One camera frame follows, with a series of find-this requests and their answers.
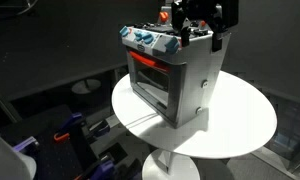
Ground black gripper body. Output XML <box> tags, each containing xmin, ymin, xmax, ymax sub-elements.
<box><xmin>170</xmin><ymin>0</ymin><xmax>240</xmax><ymax>35</ymax></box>

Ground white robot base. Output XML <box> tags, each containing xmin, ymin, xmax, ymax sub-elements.
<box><xmin>0</xmin><ymin>127</ymin><xmax>37</xmax><ymax>180</ymax></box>

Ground single blue stove knob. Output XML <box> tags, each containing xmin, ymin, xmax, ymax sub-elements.
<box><xmin>164</xmin><ymin>36</ymin><xmax>181</xmax><ymax>55</ymax></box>
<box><xmin>119</xmin><ymin>25</ymin><xmax>131</xmax><ymax>38</ymax></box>

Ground large orange stove knob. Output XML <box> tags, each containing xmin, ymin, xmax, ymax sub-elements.
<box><xmin>158</xmin><ymin>11</ymin><xmax>170</xmax><ymax>24</ymax></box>

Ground paired blue stove knobs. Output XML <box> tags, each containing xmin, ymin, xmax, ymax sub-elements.
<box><xmin>134</xmin><ymin>30</ymin><xmax>155</xmax><ymax>46</ymax></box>

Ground grey toy stove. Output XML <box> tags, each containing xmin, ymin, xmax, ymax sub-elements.
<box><xmin>119</xmin><ymin>5</ymin><xmax>232</xmax><ymax>130</ymax></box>

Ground white round table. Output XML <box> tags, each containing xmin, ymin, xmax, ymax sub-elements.
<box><xmin>111</xmin><ymin>69</ymin><xmax>278</xmax><ymax>160</ymax></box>

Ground grey round floor disc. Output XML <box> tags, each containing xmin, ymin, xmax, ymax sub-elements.
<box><xmin>71</xmin><ymin>78</ymin><xmax>103</xmax><ymax>95</ymax></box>

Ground dark storage shelf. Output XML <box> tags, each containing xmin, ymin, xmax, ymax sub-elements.
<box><xmin>269</xmin><ymin>93</ymin><xmax>300</xmax><ymax>174</ymax></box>

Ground black grey clamp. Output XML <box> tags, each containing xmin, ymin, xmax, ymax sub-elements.
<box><xmin>87</xmin><ymin>119</ymin><xmax>111</xmax><ymax>138</ymax></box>

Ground white table base disc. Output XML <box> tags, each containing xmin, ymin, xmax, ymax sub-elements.
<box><xmin>141</xmin><ymin>147</ymin><xmax>201</xmax><ymax>180</ymax></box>

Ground purple clamp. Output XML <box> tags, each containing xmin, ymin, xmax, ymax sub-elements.
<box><xmin>88</xmin><ymin>155</ymin><xmax>117</xmax><ymax>180</ymax></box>
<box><xmin>12</xmin><ymin>135</ymin><xmax>40</xmax><ymax>155</ymax></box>
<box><xmin>60</xmin><ymin>112</ymin><xmax>85</xmax><ymax>135</ymax></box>

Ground orange clamp tip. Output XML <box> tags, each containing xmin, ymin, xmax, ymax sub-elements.
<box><xmin>53</xmin><ymin>132</ymin><xmax>71</xmax><ymax>143</ymax></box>

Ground black mounting board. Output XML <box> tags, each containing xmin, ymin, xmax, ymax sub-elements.
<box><xmin>0</xmin><ymin>105</ymin><xmax>98</xmax><ymax>180</ymax></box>

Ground orange oven door handle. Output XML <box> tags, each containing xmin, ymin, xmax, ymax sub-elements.
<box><xmin>128</xmin><ymin>50</ymin><xmax>173</xmax><ymax>74</ymax></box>

